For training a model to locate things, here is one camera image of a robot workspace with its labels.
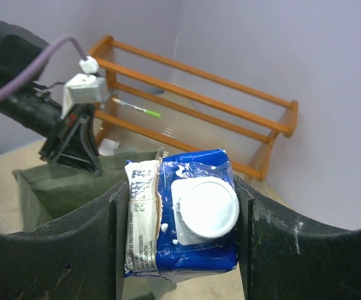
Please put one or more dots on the orange wooden shoe rack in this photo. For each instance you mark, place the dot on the orange wooden shoe rack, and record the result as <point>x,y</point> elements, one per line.
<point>199,110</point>

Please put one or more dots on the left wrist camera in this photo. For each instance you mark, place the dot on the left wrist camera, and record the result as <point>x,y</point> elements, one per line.
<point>84,88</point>

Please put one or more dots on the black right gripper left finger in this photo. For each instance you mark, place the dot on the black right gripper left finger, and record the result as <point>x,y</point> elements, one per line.
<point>77,256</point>

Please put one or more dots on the green marker on rack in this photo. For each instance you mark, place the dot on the green marker on rack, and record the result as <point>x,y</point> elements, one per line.
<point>137,108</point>

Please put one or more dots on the blue orange juice carton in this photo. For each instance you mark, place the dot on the blue orange juice carton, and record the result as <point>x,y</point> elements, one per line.
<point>181,216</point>

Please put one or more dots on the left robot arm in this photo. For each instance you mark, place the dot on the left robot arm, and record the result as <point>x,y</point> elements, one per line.
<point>23,57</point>

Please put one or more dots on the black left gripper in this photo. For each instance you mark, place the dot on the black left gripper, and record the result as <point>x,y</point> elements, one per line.
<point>71,142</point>

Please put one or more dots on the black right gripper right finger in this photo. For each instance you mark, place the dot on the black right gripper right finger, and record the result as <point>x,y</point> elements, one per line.
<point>285,255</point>

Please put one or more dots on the green canvas tote bag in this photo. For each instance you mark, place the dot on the green canvas tote bag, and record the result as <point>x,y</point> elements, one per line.
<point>51,191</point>

